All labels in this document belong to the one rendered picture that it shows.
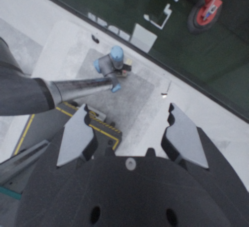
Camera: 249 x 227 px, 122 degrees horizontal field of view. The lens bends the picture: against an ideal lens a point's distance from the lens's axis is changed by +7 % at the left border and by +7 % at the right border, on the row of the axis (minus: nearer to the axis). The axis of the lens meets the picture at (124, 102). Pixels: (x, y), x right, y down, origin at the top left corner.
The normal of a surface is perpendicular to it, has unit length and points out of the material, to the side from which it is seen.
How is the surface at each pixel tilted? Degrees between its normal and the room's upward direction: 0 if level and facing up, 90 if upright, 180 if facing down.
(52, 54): 12
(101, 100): 0
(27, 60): 0
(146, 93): 0
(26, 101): 56
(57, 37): 16
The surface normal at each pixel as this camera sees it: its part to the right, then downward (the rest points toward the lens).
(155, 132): 0.18, 0.18
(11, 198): 0.51, -0.86
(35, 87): 0.74, -0.37
